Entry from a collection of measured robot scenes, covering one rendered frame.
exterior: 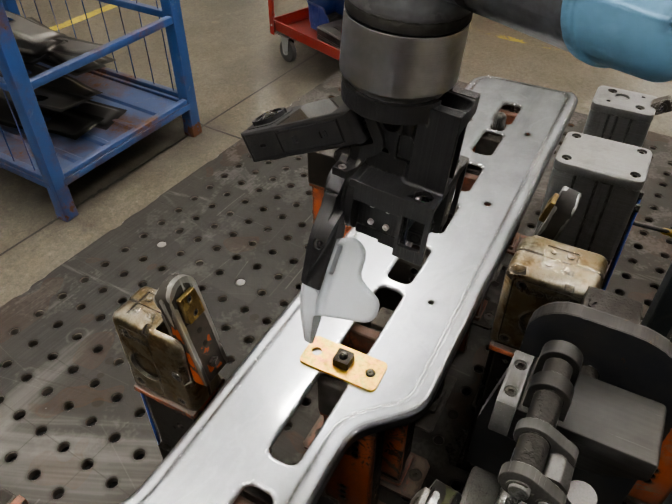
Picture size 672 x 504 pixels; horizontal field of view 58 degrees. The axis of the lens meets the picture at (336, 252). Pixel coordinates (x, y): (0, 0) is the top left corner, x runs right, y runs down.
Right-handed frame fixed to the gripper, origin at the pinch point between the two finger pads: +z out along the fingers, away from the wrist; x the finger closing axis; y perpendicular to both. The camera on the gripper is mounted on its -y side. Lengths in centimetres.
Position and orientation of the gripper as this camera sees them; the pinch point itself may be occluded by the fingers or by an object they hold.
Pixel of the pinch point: (344, 281)
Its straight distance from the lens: 53.1
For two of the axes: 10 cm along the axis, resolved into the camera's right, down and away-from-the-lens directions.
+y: 8.8, 3.7, -3.0
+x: 4.7, -5.8, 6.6
